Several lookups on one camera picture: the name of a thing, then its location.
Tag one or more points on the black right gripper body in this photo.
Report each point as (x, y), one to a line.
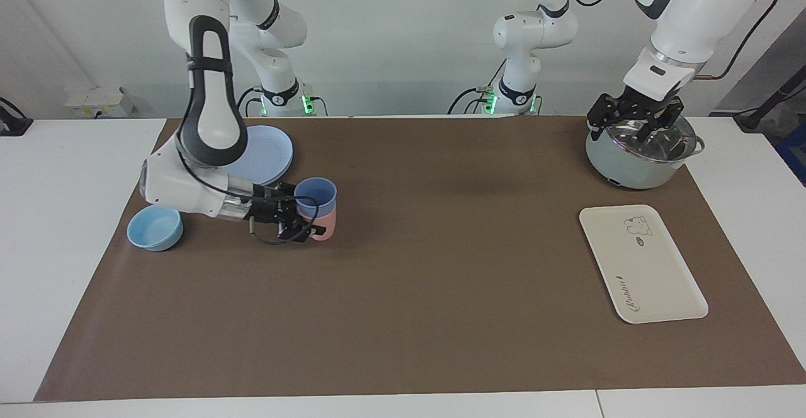
(267, 207)

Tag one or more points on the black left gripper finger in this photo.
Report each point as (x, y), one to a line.
(664, 119)
(601, 112)

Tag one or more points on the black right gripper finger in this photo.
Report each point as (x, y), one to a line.
(299, 230)
(286, 189)

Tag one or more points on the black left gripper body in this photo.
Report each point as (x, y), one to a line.
(639, 106)

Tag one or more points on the pink plastic cup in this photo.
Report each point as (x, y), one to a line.
(324, 226)

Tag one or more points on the blue plastic cup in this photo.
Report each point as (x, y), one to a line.
(318, 192)

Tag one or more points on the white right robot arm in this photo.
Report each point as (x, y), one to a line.
(214, 116)

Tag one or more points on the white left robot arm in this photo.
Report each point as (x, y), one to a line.
(686, 21)

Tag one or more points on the cream rabbit print tray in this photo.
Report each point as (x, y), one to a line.
(642, 267)

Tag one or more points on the glass pot lid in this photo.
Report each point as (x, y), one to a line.
(630, 144)

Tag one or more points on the pale blue round plate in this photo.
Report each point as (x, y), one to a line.
(267, 153)

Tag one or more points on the pale green cooking pot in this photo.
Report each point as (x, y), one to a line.
(623, 169)

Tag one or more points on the light blue bowl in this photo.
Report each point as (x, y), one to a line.
(154, 229)

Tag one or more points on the brown table mat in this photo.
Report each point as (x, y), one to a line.
(409, 279)

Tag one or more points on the blue crate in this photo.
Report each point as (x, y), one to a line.
(794, 153)

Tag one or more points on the white power strip box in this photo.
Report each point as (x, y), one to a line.
(101, 102)

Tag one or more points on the black desk device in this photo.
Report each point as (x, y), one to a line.
(12, 122)

